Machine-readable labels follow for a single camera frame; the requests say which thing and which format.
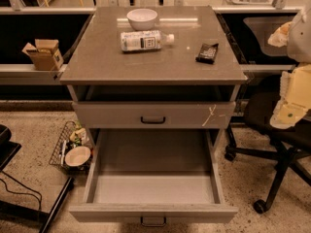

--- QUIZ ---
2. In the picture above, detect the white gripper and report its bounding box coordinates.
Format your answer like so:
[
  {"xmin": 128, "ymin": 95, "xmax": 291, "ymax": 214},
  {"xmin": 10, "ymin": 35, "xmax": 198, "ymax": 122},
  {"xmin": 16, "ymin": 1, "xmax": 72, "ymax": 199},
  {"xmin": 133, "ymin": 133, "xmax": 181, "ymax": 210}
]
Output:
[{"xmin": 269, "ymin": 63, "xmax": 311, "ymax": 129}]

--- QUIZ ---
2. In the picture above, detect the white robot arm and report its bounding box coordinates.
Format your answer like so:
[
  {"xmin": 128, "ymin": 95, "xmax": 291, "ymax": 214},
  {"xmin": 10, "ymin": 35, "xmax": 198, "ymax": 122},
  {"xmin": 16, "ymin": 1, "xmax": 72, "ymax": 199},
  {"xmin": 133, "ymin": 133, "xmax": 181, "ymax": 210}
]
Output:
[{"xmin": 268, "ymin": 4, "xmax": 311, "ymax": 129}]

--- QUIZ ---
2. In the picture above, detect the open grey middle drawer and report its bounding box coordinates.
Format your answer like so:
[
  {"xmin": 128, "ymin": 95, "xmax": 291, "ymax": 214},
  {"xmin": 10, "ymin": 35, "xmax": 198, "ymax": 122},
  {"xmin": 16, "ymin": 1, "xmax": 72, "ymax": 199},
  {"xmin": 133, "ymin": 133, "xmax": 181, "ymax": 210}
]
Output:
[{"xmin": 69, "ymin": 129, "xmax": 238, "ymax": 227}]

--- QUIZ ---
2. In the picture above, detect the grey drawer cabinet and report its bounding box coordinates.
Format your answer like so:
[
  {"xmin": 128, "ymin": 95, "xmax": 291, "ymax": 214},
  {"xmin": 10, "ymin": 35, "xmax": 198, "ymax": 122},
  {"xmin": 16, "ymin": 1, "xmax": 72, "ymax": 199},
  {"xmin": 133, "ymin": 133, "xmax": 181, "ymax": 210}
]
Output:
[{"xmin": 61, "ymin": 6, "xmax": 246, "ymax": 143}]

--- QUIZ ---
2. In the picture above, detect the closed grey top drawer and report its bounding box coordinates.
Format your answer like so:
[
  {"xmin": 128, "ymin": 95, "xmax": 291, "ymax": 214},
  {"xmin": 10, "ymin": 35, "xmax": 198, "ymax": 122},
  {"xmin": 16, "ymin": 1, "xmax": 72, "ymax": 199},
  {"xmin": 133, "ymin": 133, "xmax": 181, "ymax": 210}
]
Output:
[{"xmin": 73, "ymin": 102, "xmax": 235, "ymax": 129}]

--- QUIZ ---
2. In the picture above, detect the black office chair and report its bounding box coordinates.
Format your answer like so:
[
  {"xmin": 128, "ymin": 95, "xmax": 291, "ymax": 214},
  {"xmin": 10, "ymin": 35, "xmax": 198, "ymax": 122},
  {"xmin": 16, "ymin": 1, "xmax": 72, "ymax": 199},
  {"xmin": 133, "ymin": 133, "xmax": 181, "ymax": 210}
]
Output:
[{"xmin": 225, "ymin": 75, "xmax": 311, "ymax": 214}]

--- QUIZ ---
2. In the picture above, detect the white plastic bottle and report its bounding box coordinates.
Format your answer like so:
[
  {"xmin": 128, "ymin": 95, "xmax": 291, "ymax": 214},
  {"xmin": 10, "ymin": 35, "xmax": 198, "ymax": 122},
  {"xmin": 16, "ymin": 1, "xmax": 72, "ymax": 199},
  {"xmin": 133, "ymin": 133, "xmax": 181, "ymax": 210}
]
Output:
[{"xmin": 121, "ymin": 30, "xmax": 175, "ymax": 52}]

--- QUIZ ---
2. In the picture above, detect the white ceramic bowl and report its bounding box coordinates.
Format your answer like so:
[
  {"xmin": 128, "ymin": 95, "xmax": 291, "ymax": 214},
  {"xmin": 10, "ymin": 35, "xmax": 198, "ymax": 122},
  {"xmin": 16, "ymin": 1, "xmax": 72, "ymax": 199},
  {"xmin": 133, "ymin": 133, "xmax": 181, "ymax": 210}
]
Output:
[{"xmin": 126, "ymin": 9, "xmax": 157, "ymax": 31}]

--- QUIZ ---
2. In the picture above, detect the white bowl in basket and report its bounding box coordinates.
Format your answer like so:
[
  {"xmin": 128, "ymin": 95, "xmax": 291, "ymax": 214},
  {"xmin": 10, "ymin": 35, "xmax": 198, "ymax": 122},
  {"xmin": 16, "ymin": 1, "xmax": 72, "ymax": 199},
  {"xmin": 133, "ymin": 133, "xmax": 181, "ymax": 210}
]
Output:
[{"xmin": 65, "ymin": 146, "xmax": 91, "ymax": 167}]

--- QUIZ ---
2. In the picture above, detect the open cardboard box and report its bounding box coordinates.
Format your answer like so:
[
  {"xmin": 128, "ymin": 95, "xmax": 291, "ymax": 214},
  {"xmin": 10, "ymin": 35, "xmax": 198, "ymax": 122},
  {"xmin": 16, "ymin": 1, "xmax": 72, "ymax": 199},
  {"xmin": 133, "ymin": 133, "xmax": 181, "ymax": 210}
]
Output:
[{"xmin": 22, "ymin": 39, "xmax": 63, "ymax": 71}]

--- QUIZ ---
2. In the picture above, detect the black stand base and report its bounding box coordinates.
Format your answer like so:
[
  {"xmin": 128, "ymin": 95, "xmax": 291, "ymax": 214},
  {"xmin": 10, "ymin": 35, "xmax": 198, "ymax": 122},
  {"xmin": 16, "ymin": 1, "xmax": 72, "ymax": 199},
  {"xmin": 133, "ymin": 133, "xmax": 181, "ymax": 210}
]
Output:
[{"xmin": 0, "ymin": 125, "xmax": 74, "ymax": 233}]

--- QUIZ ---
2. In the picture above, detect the wire basket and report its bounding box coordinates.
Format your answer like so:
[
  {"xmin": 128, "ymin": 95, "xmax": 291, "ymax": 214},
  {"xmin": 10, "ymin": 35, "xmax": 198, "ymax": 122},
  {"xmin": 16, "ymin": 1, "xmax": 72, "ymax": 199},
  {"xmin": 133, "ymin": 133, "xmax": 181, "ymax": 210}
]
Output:
[{"xmin": 49, "ymin": 121, "xmax": 92, "ymax": 176}]

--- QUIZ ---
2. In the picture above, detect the black cable on floor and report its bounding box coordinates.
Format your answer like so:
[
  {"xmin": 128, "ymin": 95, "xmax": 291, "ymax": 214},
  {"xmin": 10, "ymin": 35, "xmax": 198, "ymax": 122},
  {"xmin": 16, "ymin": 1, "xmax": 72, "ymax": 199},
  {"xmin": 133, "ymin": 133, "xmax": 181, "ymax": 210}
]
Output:
[{"xmin": 0, "ymin": 170, "xmax": 44, "ymax": 212}]

